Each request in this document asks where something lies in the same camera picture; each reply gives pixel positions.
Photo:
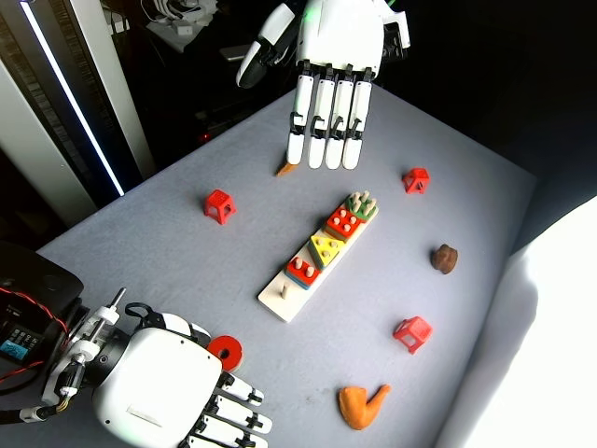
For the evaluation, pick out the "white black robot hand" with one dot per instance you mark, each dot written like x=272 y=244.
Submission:
x=338 y=37
x=158 y=387

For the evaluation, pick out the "wooden shape sorter board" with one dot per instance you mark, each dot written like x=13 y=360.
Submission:
x=280 y=305

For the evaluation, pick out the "red rectangular block stack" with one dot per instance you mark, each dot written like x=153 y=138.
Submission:
x=296 y=268

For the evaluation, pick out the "red square block stack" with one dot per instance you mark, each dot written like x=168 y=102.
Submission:
x=342 y=223

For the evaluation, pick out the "yellow triangular block stack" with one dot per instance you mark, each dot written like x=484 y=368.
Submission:
x=318 y=243

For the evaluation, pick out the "grey table cloth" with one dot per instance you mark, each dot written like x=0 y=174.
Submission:
x=186 y=261

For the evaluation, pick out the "orange toy chicken wing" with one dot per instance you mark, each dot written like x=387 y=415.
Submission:
x=285 y=169

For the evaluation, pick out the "black meter with blue display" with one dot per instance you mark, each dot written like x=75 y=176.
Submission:
x=18 y=340

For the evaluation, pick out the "red toy stool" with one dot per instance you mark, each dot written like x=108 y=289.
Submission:
x=417 y=173
x=420 y=329
x=219 y=198

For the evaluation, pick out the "orange toy chicken drumstick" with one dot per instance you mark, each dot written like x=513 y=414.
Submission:
x=356 y=406

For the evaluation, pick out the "brown toy lump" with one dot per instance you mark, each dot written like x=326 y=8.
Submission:
x=444 y=259

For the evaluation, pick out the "white LED light bar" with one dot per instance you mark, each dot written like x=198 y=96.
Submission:
x=70 y=98

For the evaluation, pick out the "white backdrop sheet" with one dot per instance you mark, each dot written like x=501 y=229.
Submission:
x=536 y=350

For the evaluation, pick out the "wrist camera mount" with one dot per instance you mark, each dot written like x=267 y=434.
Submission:
x=403 y=23

